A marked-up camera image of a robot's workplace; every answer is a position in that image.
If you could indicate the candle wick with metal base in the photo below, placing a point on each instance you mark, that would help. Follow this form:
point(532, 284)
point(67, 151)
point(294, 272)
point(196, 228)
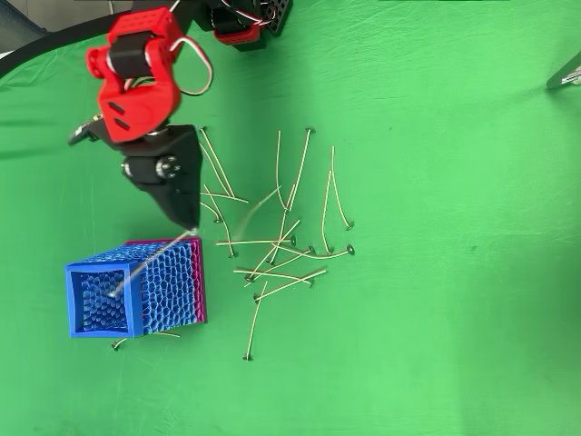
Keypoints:
point(310, 283)
point(232, 254)
point(203, 130)
point(214, 167)
point(329, 250)
point(292, 238)
point(217, 221)
point(349, 224)
point(349, 249)
point(247, 358)
point(153, 263)
point(271, 262)
point(258, 206)
point(310, 131)
point(233, 198)
point(256, 298)
point(114, 346)
point(248, 277)
point(311, 249)
point(287, 209)

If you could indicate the black perforated arm base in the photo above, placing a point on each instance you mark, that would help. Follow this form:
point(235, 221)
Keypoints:
point(278, 16)

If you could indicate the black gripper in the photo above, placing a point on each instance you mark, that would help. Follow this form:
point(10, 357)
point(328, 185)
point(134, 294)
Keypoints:
point(174, 183)

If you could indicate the clear plastic clamp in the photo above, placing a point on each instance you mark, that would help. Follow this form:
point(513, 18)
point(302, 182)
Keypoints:
point(573, 81)

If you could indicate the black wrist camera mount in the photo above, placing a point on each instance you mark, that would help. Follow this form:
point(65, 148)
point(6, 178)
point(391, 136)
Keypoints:
point(84, 131)

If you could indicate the green cloth with black rim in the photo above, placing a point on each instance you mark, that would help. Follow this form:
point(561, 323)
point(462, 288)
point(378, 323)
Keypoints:
point(454, 272)

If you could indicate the dark office chair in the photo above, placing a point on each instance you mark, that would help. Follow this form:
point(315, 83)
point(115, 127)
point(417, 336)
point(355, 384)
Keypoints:
point(20, 27)

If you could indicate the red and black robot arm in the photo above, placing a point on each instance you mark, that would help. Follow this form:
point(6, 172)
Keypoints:
point(136, 104)

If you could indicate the blue magenta lattice basket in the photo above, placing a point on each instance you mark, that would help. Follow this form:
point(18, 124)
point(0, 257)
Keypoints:
point(168, 281)

